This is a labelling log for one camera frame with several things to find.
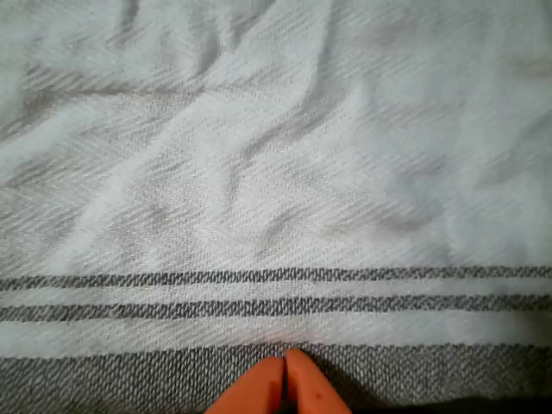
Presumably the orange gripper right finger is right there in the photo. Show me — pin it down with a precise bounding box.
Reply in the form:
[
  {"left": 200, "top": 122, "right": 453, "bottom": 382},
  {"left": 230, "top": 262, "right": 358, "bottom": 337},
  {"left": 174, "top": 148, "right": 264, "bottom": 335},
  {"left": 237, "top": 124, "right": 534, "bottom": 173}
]
[{"left": 284, "top": 348, "right": 353, "bottom": 414}]

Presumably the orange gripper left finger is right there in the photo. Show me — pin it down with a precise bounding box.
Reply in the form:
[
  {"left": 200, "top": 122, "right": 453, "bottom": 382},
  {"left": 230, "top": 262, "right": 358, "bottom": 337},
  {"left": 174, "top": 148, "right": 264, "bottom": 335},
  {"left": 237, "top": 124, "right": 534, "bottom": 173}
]
[{"left": 204, "top": 355, "right": 285, "bottom": 414}]

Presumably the white grey-striped towel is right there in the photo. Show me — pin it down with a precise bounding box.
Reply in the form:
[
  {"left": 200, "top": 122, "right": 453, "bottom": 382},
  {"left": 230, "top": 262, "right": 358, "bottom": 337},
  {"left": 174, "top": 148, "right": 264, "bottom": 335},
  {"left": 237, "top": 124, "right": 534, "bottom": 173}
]
[{"left": 0, "top": 0, "right": 552, "bottom": 414}]

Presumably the black fabric mat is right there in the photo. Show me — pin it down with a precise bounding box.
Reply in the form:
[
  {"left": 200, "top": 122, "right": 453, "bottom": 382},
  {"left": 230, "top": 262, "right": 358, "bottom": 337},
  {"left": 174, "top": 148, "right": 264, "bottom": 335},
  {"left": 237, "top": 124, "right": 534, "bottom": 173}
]
[{"left": 351, "top": 396, "right": 552, "bottom": 414}]

